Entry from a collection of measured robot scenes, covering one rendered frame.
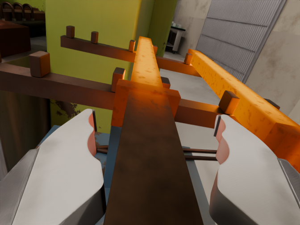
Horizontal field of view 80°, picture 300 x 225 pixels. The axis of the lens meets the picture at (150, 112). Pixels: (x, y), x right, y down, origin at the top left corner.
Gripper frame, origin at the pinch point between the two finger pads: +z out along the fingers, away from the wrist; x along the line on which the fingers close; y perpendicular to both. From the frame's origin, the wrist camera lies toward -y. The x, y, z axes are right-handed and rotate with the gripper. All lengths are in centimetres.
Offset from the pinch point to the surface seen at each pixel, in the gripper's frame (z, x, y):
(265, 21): 361, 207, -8
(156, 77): 6.0, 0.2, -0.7
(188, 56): 26.7, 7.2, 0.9
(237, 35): 421, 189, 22
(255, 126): 2.4, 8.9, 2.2
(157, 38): 87, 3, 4
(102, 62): 44.1, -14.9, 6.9
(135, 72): 5.9, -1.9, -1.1
